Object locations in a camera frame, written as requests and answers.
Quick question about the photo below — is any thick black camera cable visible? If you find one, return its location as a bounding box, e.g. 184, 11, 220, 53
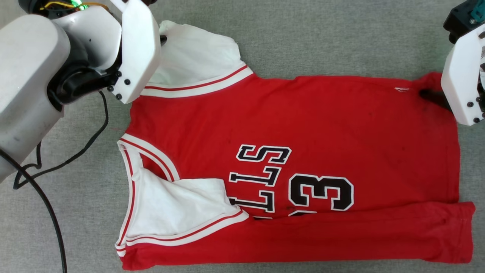
0, 149, 68, 273

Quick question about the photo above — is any right camera teal connector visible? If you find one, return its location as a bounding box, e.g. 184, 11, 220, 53
470, 0, 485, 24

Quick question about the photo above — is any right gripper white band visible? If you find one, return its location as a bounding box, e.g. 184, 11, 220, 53
420, 24, 485, 127

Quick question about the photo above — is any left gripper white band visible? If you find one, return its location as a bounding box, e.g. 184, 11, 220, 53
108, 0, 168, 105

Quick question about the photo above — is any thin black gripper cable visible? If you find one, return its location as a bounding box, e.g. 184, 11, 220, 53
13, 90, 110, 190

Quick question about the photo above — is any red Bulls basketball jersey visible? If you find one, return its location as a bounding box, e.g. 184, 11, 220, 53
115, 20, 476, 271

